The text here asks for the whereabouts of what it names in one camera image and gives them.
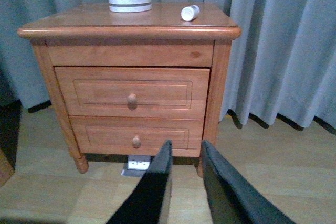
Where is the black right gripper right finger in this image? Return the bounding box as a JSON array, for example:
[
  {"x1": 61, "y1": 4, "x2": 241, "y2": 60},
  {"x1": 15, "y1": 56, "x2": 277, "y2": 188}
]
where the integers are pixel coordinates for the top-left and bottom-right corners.
[{"x1": 201, "y1": 141, "x2": 294, "y2": 223}]

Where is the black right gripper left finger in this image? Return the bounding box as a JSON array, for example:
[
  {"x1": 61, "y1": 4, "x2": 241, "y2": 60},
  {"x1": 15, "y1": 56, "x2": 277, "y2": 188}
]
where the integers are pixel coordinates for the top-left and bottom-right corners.
[{"x1": 107, "y1": 140, "x2": 173, "y2": 224}]

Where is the wooden drawer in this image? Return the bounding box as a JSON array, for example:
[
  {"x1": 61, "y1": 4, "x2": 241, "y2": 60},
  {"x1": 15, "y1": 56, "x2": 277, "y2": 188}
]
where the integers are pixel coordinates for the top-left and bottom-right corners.
[
  {"x1": 55, "y1": 67, "x2": 209, "y2": 119},
  {"x1": 70, "y1": 116, "x2": 204, "y2": 157}
]

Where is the white medicine bottle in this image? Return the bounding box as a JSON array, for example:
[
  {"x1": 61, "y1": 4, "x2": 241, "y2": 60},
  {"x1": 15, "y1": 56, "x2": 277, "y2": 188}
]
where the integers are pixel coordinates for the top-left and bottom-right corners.
[{"x1": 181, "y1": 5, "x2": 200, "y2": 22}]

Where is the floor power socket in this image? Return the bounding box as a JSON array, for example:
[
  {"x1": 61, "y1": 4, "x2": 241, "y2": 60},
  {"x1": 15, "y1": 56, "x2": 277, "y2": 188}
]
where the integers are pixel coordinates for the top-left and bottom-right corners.
[{"x1": 121, "y1": 155, "x2": 151, "y2": 177}]

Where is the wooden nightstand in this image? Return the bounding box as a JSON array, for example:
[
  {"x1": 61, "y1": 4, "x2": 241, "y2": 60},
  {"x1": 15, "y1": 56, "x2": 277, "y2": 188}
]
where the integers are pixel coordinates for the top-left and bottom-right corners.
[{"x1": 17, "y1": 3, "x2": 242, "y2": 173}]

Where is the grey curtain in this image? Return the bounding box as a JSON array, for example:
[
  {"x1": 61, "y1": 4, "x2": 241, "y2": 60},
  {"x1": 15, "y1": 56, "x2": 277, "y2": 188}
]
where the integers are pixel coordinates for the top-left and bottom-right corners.
[{"x1": 1, "y1": 0, "x2": 335, "y2": 127}]

